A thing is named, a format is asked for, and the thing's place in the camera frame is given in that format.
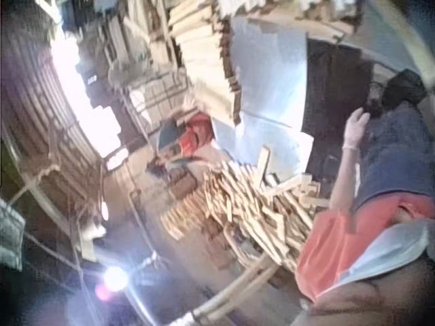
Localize heap of wood offcuts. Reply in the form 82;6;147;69
161;145;329;274

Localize white sheet boards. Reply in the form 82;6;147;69
212;16;315;177

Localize person's left hand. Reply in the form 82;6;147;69
342;108;371;149

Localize stack of wooden planks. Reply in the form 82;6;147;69
168;0;247;125

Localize dark machine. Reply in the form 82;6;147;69
301;39;377;139

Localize pale wooden frame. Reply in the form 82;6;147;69
185;253;281;326

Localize standing fan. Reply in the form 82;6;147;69
107;60;137;90

